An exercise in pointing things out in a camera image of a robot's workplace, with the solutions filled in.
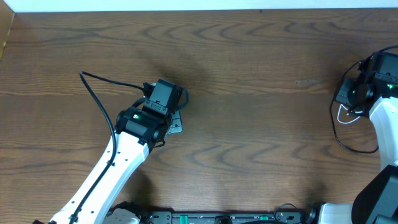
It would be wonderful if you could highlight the white USB cable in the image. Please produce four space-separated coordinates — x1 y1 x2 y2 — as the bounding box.
336 103 364 125

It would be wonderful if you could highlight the black USB cable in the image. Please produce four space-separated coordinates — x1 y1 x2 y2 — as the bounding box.
329 60 380 154

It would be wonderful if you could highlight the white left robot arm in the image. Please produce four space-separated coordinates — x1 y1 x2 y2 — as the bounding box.
50 80 189 223

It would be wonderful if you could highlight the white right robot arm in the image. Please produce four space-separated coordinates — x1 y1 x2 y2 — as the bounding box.
308 47 397 224

